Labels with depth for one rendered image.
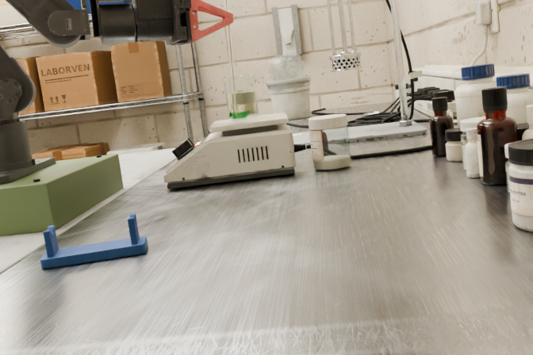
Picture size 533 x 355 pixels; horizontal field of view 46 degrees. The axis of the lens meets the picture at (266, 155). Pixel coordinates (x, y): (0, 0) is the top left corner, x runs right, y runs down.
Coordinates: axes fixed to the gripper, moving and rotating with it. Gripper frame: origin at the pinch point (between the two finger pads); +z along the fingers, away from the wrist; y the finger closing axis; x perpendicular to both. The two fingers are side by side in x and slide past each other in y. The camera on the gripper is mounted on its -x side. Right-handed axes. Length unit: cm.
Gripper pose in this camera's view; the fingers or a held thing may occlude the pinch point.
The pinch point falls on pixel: (227, 18)
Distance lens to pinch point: 100.4
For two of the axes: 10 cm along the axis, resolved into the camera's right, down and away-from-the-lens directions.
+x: 0.8, 9.9, 1.3
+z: 9.4, -1.1, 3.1
